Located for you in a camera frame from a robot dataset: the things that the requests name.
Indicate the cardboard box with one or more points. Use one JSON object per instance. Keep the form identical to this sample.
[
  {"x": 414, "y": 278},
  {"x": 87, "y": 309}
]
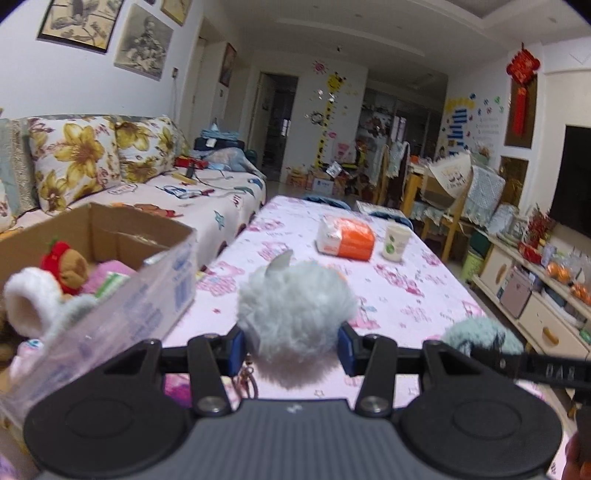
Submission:
[
  {"x": 129, "y": 318},
  {"x": 447, "y": 181}
]

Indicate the tilted cardboard box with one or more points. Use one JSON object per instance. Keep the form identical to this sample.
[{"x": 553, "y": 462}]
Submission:
[{"x": 447, "y": 181}]

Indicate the blue striped wall poster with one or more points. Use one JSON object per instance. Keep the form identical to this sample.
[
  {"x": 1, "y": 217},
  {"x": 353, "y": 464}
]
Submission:
[{"x": 459, "y": 124}]

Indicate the bear plush with red hat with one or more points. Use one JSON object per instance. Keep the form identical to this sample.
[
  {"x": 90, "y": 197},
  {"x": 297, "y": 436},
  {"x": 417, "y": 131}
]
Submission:
[{"x": 64, "y": 270}]

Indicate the white fluffy soft item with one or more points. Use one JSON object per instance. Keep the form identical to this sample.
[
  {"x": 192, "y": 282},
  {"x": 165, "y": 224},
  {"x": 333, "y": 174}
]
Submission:
[{"x": 30, "y": 304}]

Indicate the sofa with printed cover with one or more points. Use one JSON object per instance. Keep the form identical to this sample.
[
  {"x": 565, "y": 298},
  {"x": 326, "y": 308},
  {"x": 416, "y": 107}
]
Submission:
[{"x": 217, "y": 203}]

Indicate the cream tv cabinet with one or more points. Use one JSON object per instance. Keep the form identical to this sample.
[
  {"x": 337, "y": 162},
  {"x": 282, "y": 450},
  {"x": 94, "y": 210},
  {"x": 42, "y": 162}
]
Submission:
[{"x": 531, "y": 318}]

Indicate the green white scrub sponge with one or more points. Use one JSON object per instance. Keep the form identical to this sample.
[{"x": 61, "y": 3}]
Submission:
[{"x": 113, "y": 285}]

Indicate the green waste bin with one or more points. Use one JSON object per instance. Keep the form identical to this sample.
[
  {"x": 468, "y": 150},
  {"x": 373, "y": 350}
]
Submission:
[{"x": 473, "y": 268}]

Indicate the red knot wall decoration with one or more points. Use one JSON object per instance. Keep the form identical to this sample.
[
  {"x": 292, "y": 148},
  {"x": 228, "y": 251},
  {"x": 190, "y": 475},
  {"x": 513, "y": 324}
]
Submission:
[{"x": 521, "y": 74}]

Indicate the red box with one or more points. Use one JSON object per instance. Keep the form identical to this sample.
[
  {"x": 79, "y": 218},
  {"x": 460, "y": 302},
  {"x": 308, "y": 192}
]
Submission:
[{"x": 190, "y": 162}]

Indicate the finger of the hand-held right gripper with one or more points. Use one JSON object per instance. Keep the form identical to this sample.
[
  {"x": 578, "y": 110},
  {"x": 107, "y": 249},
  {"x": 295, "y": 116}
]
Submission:
[{"x": 545, "y": 367}]

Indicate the grey green sofa cushion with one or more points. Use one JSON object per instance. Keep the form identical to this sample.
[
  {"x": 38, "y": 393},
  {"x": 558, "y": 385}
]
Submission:
[{"x": 11, "y": 170}]

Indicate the orange white tissue pack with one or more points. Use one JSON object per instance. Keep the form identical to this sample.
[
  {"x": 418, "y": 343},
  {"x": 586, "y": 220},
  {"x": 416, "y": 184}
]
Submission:
[{"x": 348, "y": 237}]

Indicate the pink soft item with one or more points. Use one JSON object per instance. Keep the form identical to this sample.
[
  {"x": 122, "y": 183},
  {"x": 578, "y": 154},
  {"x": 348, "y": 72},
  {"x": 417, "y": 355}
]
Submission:
[{"x": 106, "y": 272}]

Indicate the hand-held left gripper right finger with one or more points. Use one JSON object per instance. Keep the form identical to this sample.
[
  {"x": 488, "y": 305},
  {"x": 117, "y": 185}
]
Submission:
[{"x": 346, "y": 350}]

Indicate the white paper cup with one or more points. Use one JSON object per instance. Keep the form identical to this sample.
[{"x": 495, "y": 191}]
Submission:
[{"x": 395, "y": 242}]

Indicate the framed reddish picture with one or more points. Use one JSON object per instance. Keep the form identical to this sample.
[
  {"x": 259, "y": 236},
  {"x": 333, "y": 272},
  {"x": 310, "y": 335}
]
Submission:
[{"x": 227, "y": 64}]

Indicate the pink printed tablecloth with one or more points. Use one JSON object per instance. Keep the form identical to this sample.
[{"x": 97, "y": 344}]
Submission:
[{"x": 415, "y": 290}]

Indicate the teal fuzzy soft toy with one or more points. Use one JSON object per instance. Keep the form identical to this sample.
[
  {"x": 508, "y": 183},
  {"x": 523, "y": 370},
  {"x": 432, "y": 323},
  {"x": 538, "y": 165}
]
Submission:
[{"x": 471, "y": 333}]

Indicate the grey box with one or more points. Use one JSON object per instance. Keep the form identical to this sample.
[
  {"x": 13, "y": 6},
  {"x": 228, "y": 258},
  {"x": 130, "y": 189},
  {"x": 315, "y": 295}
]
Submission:
[{"x": 515, "y": 294}]

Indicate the framed child portrait sketch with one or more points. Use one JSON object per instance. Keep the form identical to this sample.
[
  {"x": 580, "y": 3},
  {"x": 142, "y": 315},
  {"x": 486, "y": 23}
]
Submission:
[{"x": 143, "y": 42}]

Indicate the wooden chair with cloth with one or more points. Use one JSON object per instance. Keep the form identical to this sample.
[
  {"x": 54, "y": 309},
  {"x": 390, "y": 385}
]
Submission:
[{"x": 418, "y": 184}]

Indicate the black framed sketch picture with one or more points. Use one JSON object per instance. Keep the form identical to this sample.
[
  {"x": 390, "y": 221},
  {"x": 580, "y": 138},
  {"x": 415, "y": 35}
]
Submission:
[{"x": 81, "y": 21}]

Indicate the gold framed sketch picture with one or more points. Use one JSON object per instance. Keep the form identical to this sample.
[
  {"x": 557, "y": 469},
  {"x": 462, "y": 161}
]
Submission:
[{"x": 178, "y": 9}]

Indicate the yellow floral sofa cushion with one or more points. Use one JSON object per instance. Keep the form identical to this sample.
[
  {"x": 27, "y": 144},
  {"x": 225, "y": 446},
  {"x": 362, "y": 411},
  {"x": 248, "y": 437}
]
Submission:
[
  {"x": 69, "y": 161},
  {"x": 147, "y": 147}
]

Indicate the red flower decoration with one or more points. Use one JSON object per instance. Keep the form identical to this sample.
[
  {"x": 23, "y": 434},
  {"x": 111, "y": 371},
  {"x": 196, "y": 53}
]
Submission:
[{"x": 539, "y": 227}]

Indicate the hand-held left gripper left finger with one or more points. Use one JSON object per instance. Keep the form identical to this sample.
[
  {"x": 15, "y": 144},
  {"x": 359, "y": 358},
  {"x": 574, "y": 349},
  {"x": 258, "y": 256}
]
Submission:
[{"x": 236, "y": 350}]

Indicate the television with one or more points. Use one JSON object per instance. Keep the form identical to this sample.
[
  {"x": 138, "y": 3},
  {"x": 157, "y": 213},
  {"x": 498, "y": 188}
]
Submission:
[{"x": 575, "y": 184}]

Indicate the giraffe wall sticker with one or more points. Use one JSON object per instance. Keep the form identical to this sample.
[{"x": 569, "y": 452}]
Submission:
[{"x": 330, "y": 120}]

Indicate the chair with lace cover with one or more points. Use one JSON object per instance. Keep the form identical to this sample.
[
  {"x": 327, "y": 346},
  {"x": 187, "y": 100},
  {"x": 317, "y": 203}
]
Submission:
[{"x": 482, "y": 194}]

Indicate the pile of blue clothes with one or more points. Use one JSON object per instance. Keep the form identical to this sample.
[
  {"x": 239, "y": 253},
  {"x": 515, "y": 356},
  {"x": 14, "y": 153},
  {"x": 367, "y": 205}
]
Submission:
[{"x": 228, "y": 158}]

